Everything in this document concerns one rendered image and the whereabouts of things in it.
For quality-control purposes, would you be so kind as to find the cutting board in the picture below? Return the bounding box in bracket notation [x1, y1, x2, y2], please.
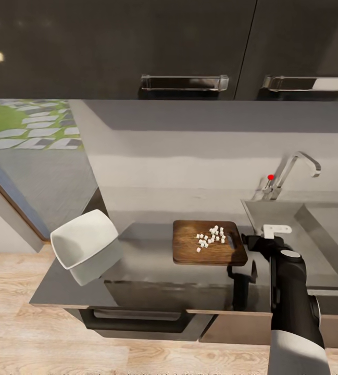
[173, 220, 248, 264]

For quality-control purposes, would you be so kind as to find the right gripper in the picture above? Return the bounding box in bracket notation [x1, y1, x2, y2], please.
[241, 233, 284, 255]

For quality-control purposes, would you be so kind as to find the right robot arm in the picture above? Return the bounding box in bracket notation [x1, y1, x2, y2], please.
[241, 224, 331, 375]

